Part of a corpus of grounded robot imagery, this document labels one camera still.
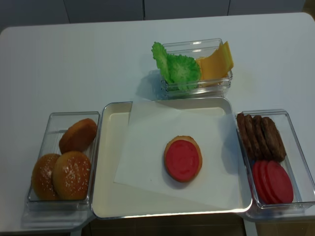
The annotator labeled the yellow cheese slice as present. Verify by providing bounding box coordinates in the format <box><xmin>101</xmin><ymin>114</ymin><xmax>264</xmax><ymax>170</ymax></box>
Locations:
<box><xmin>195</xmin><ymin>51</ymin><xmax>234</xmax><ymax>80</ymax></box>
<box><xmin>217</xmin><ymin>41</ymin><xmax>234</xmax><ymax>78</ymax></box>

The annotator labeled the right green lettuce leaf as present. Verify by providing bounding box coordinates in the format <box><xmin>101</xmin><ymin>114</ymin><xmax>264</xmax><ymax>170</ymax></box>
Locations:
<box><xmin>167</xmin><ymin>55</ymin><xmax>201</xmax><ymax>91</ymax></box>

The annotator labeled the front yellow cheese slice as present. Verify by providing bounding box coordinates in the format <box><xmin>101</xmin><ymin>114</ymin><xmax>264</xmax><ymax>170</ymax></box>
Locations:
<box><xmin>195</xmin><ymin>51</ymin><xmax>234</xmax><ymax>80</ymax></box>

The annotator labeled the white rectangular serving tray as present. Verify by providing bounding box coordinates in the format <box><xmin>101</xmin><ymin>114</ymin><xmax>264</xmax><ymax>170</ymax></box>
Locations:
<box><xmin>92</xmin><ymin>99</ymin><xmax>252</xmax><ymax>219</ymax></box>

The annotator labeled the left sesame bun top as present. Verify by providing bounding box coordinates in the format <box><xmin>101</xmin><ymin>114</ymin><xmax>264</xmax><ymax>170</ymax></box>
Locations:
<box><xmin>31</xmin><ymin>153</ymin><xmax>60</xmax><ymax>201</ymax></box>

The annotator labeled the sesame bun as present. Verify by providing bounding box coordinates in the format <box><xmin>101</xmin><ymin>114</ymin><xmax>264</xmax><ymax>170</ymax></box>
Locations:
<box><xmin>31</xmin><ymin>153</ymin><xmax>60</xmax><ymax>201</ymax></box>
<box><xmin>52</xmin><ymin>151</ymin><xmax>91</xmax><ymax>200</ymax></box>

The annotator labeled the bottom bun on paper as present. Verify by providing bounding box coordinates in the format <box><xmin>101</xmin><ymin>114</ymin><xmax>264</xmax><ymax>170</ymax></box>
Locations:
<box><xmin>163</xmin><ymin>135</ymin><xmax>203</xmax><ymax>183</ymax></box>

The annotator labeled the front red tomato slice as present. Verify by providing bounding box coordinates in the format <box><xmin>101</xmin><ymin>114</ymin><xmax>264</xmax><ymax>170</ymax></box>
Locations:
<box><xmin>266</xmin><ymin>161</ymin><xmax>294</xmax><ymax>204</ymax></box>

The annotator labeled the white paper sheet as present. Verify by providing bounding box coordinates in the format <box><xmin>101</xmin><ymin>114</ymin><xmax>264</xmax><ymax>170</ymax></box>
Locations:
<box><xmin>115</xmin><ymin>97</ymin><xmax>245</xmax><ymax>210</ymax></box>

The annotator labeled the clear lettuce cheese container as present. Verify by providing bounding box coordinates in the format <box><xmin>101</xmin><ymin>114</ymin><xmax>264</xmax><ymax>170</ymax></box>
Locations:
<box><xmin>161</xmin><ymin>38</ymin><xmax>233</xmax><ymax>99</ymax></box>

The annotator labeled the left green lettuce leaf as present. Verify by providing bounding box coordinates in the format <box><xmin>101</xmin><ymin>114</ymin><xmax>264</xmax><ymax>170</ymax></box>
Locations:
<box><xmin>151</xmin><ymin>42</ymin><xmax>173</xmax><ymax>84</ymax></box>

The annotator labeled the middle red tomato slice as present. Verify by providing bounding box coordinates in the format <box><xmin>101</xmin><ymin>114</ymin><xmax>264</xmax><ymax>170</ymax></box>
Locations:
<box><xmin>258</xmin><ymin>160</ymin><xmax>279</xmax><ymax>204</ymax></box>

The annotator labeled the back yellow cheese slice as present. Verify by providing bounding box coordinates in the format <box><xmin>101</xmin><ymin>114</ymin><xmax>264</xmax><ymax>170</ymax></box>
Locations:
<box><xmin>217</xmin><ymin>41</ymin><xmax>234</xmax><ymax>78</ymax></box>

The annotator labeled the plain bun bottom in container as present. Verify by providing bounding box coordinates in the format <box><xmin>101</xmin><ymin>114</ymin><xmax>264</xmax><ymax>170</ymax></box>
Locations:
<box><xmin>59</xmin><ymin>118</ymin><xmax>97</xmax><ymax>154</ymax></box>

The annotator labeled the clear right patty container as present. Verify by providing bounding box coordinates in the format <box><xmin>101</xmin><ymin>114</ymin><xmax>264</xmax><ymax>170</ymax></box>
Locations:
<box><xmin>235</xmin><ymin>109</ymin><xmax>315</xmax><ymax>211</ymax></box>

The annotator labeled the clear left bun container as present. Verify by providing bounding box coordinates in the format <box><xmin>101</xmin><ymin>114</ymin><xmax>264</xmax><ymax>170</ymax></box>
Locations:
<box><xmin>26</xmin><ymin>112</ymin><xmax>100</xmax><ymax>210</ymax></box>

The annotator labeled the brown meat patty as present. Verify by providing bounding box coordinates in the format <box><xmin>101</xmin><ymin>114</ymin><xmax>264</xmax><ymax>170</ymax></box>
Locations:
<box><xmin>261</xmin><ymin>117</ymin><xmax>286</xmax><ymax>162</ymax></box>
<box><xmin>245</xmin><ymin>115</ymin><xmax>263</xmax><ymax>160</ymax></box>
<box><xmin>236</xmin><ymin>113</ymin><xmax>255</xmax><ymax>160</ymax></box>
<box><xmin>253</xmin><ymin>115</ymin><xmax>273</xmax><ymax>160</ymax></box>

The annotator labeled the red tomato slice on bun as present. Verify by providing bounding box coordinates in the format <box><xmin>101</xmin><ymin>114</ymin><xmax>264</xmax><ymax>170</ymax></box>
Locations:
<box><xmin>165</xmin><ymin>139</ymin><xmax>201</xmax><ymax>176</ymax></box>

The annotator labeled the right sesame bun top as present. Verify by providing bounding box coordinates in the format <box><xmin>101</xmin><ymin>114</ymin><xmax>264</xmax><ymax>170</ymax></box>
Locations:
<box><xmin>52</xmin><ymin>151</ymin><xmax>91</xmax><ymax>200</ymax></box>

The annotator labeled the green lettuce leaf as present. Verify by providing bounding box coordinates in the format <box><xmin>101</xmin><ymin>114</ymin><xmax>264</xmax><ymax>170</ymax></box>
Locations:
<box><xmin>167</xmin><ymin>55</ymin><xmax>201</xmax><ymax>91</ymax></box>
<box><xmin>151</xmin><ymin>42</ymin><xmax>173</xmax><ymax>84</ymax></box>

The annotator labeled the back red tomato slice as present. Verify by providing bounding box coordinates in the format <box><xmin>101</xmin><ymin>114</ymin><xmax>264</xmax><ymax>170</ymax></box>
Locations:
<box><xmin>252</xmin><ymin>161</ymin><xmax>271</xmax><ymax>204</ymax></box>

